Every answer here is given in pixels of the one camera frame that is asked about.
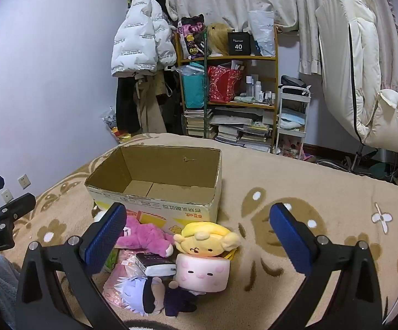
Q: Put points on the stack of books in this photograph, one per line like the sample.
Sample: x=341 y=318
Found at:
x=195 y=123

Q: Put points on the white wall socket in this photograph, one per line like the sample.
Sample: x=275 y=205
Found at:
x=7 y=196
x=23 y=180

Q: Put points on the blonde wig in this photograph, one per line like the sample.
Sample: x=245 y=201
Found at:
x=218 y=39

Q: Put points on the white puffer jacket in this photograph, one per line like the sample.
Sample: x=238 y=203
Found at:
x=137 y=34

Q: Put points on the clear plastic bag of things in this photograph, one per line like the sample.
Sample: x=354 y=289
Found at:
x=111 y=123

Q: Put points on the green packet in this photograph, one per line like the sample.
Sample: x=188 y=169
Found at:
x=111 y=261

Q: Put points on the pink cube plush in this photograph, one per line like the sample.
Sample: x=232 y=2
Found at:
x=199 y=271

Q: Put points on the teal paper bag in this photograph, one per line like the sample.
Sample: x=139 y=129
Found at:
x=192 y=89

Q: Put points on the black tissue pack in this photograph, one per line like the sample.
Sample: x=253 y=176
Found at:
x=157 y=266

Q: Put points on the black bag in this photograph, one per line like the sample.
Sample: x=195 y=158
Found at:
x=292 y=82

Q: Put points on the grey fleece clothing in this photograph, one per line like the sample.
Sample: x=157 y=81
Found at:
x=6 y=282

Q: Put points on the white plastic bag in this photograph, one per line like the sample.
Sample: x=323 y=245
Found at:
x=262 y=34

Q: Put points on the pink plastic packet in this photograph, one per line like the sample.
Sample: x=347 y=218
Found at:
x=123 y=271

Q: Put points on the black coat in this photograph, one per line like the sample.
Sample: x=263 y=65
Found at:
x=125 y=106

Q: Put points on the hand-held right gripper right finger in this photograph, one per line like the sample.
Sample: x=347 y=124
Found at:
x=288 y=237

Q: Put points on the yellow plush toy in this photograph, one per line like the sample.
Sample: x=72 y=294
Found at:
x=202 y=239

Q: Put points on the purple-haired doll plush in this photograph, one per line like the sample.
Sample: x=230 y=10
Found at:
x=140 y=294

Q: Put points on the light blue cloth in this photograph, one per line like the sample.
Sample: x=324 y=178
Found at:
x=291 y=123

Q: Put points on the pink bear plush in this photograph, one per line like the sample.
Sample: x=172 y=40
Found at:
x=144 y=235

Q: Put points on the white trolley cart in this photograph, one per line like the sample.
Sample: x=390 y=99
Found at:
x=293 y=105

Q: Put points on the yellow wooden shelf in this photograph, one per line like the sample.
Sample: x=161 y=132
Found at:
x=226 y=58

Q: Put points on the row of cosmetic bottles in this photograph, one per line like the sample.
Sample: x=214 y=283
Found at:
x=259 y=91

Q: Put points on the white padded chair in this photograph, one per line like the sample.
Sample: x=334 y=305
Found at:
x=350 y=68

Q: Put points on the beige coat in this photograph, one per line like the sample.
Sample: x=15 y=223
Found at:
x=149 y=106

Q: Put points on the cartoon printed tote bag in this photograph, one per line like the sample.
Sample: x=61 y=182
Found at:
x=192 y=37

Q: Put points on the printed cardboard box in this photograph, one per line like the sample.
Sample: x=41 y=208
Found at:
x=171 y=192

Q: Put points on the red patterned bag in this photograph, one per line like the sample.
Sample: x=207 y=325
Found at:
x=223 y=84

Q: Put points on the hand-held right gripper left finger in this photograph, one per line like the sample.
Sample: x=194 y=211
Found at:
x=104 y=237

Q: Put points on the pile of books and papers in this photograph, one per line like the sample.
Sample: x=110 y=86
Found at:
x=243 y=129

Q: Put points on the black gift box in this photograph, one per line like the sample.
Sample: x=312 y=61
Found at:
x=239 y=44

